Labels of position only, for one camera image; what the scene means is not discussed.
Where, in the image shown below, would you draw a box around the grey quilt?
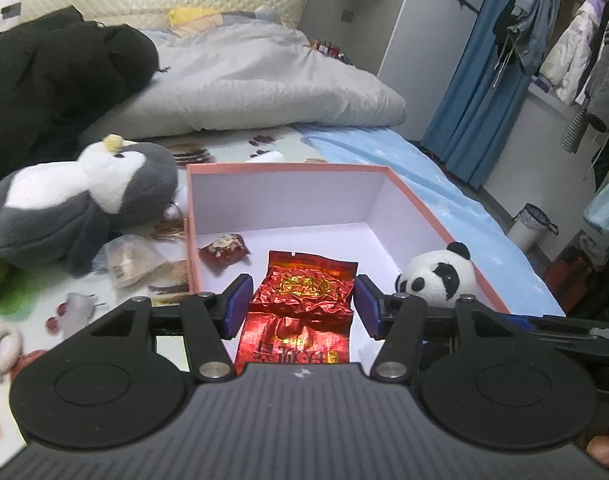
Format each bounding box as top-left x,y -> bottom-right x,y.
80,18 -> 407,144

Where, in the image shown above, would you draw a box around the grey white penguin plush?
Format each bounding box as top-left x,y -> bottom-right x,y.
0,134 -> 178,276

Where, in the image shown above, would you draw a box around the white trash bin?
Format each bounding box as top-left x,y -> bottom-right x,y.
506,203 -> 559,252

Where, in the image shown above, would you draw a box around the person right hand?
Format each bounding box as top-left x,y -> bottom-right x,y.
587,436 -> 609,468

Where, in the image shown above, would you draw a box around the small panda plush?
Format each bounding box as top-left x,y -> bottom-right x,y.
395,242 -> 477,308

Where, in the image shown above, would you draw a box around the clear plastic snack bag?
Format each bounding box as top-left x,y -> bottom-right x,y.
92,234 -> 168,288

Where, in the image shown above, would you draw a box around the yellow pillow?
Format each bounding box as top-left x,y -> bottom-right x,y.
168,6 -> 223,29

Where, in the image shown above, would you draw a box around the white round bottle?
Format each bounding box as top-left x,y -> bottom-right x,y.
163,185 -> 188,221

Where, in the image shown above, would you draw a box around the black jacket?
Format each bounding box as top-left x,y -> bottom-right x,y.
0,6 -> 159,181

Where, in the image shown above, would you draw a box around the white beaded bracelet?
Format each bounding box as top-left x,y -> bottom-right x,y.
0,323 -> 25,384

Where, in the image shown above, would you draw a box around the light blue bed sheet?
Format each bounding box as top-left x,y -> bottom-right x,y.
295,124 -> 564,316

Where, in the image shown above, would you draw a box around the small red candy wrapper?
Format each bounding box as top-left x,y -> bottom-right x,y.
199,233 -> 249,268

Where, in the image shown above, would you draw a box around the blue curtain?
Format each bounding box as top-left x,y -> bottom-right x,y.
421,0 -> 529,188

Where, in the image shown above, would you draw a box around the hanging clothes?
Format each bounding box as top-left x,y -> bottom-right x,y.
485,0 -> 609,237

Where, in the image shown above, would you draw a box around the fruit print table mat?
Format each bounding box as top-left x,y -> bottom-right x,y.
0,127 -> 331,466

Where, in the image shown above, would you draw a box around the red foil tea packet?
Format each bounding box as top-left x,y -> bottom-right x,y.
234,250 -> 358,373

